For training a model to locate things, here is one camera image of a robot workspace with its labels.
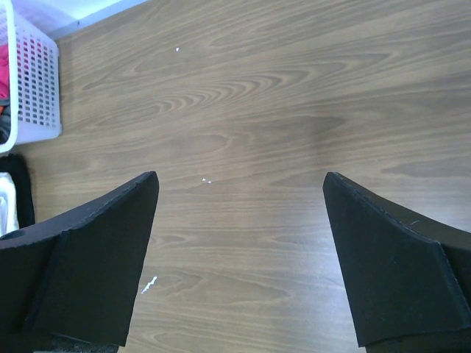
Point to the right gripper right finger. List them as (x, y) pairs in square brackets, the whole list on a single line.
[(407, 276)]

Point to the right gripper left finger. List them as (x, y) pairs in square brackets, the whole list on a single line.
[(74, 278)]

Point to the white Coca-Cola t-shirt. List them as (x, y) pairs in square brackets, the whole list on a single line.
[(9, 214)]

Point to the black folded t-shirt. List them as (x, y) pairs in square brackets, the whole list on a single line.
[(15, 165)]

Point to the white plastic basket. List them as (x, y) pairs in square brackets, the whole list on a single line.
[(34, 100)]

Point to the grey t-shirt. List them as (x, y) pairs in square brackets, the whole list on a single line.
[(5, 126)]

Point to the pink t-shirt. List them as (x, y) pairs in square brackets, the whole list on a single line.
[(4, 72)]

